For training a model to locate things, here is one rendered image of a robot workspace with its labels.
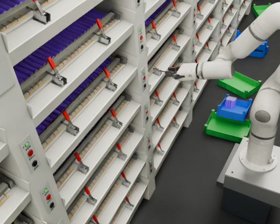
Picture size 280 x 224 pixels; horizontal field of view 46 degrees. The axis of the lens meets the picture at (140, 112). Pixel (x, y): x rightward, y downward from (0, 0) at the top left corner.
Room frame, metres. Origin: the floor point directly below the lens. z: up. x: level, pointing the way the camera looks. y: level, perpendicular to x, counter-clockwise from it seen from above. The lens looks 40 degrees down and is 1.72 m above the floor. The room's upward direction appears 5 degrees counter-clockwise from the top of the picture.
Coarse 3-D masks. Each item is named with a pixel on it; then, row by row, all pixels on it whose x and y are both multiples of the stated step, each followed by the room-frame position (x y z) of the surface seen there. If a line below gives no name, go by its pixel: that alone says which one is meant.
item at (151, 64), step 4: (176, 32) 1.81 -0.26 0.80; (168, 40) 1.72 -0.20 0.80; (164, 44) 1.67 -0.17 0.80; (168, 44) 1.70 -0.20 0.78; (164, 48) 1.64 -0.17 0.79; (160, 52) 1.60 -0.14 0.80; (164, 52) 1.62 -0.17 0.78; (156, 56) 1.56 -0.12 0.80; (152, 60) 1.52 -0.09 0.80; (156, 60) 1.55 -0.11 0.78; (148, 64) 1.48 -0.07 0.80; (152, 64) 1.49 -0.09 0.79; (156, 64) 1.51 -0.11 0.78; (148, 68) 1.45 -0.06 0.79
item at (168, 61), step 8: (184, 32) 1.84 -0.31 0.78; (184, 40) 1.78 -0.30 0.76; (168, 48) 1.68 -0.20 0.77; (160, 56) 1.59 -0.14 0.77; (168, 56) 1.60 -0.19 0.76; (176, 56) 1.62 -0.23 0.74; (160, 64) 1.52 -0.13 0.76; (168, 64) 1.53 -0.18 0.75; (152, 80) 1.39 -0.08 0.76; (160, 80) 1.44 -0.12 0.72; (152, 88) 1.33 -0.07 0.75
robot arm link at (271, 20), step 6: (270, 6) 1.21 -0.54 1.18; (276, 6) 1.19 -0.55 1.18; (264, 12) 1.21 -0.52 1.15; (270, 12) 1.18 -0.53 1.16; (276, 12) 1.17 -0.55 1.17; (258, 18) 1.22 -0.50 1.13; (264, 18) 1.19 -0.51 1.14; (270, 18) 1.17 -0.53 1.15; (276, 18) 1.16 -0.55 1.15; (252, 24) 1.22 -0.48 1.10; (258, 24) 1.20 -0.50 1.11; (264, 24) 1.18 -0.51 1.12; (270, 24) 1.17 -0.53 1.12; (276, 24) 1.16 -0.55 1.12; (252, 30) 1.21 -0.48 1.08; (258, 30) 1.19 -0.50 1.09; (264, 30) 1.18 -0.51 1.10; (270, 30) 1.17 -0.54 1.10; (276, 30) 1.18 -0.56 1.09; (258, 36) 1.18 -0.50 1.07; (264, 36) 1.18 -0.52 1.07
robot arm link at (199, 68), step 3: (201, 63) 1.33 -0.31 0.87; (198, 66) 1.32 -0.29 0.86; (201, 66) 1.31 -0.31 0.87; (198, 69) 1.31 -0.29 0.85; (201, 69) 1.30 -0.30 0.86; (198, 72) 1.31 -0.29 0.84; (201, 72) 1.30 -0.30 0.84; (198, 75) 1.31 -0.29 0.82; (201, 75) 1.30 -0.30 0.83; (201, 78) 1.30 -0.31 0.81
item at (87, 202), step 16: (128, 128) 1.23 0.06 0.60; (144, 128) 1.21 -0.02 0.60; (128, 144) 1.15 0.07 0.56; (112, 160) 1.04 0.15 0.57; (128, 160) 1.09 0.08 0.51; (96, 176) 0.96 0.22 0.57; (112, 176) 0.96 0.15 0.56; (80, 192) 0.86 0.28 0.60; (96, 192) 0.88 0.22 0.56; (80, 208) 0.80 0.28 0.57; (96, 208) 0.83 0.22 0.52
